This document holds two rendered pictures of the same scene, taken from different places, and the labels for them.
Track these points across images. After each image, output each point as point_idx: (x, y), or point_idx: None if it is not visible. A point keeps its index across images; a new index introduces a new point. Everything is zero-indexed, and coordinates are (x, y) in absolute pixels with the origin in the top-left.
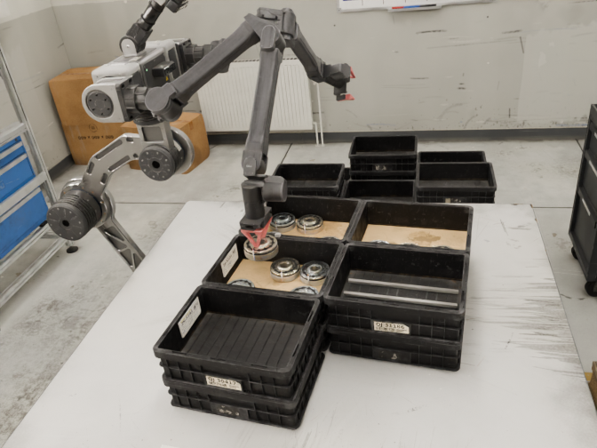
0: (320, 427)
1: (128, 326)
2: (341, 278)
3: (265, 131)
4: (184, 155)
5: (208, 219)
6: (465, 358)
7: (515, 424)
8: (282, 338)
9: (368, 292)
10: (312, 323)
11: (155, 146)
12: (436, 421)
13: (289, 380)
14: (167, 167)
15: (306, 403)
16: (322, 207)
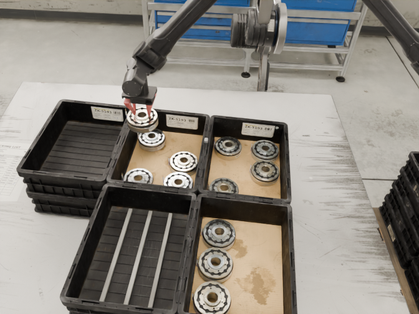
0: (37, 227)
1: (153, 103)
2: (157, 202)
3: (164, 32)
4: (274, 38)
5: (303, 113)
6: None
7: None
8: (95, 176)
9: (153, 232)
10: (75, 180)
11: (252, 12)
12: (23, 312)
13: (25, 178)
14: (247, 35)
15: (58, 213)
16: (284, 174)
